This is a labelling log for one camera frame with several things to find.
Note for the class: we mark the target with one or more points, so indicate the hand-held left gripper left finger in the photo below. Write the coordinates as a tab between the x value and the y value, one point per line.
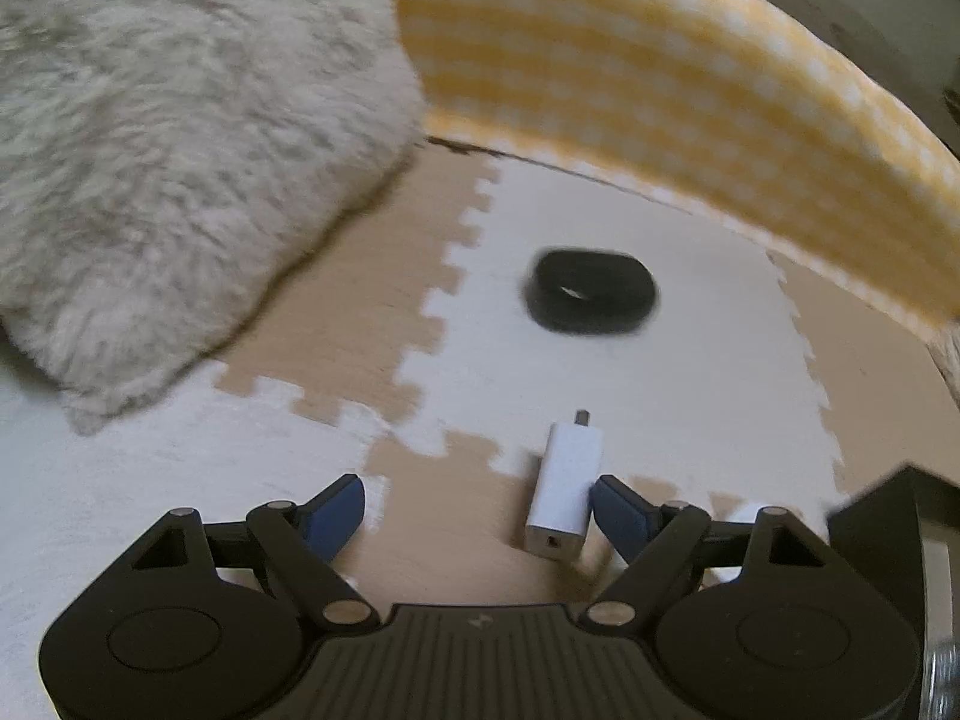
334	519

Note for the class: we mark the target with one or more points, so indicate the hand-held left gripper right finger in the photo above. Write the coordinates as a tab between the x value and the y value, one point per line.
619	519

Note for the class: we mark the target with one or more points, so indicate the foam puzzle floor mat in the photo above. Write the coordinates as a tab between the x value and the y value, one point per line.
675	390

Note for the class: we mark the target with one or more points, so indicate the white charger adapter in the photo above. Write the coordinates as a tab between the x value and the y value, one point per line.
566	487

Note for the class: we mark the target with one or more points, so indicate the clear plastic item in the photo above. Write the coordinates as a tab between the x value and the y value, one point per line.
941	679

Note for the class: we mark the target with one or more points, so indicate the black earbud case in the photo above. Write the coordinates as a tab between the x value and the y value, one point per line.
592	292

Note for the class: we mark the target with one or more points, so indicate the black shallow box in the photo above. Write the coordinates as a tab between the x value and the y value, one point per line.
877	540

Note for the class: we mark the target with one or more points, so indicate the white round tape measure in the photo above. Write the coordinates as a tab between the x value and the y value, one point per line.
742	514

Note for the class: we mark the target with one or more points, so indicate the yellow checkered cloth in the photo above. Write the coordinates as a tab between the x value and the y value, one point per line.
675	90

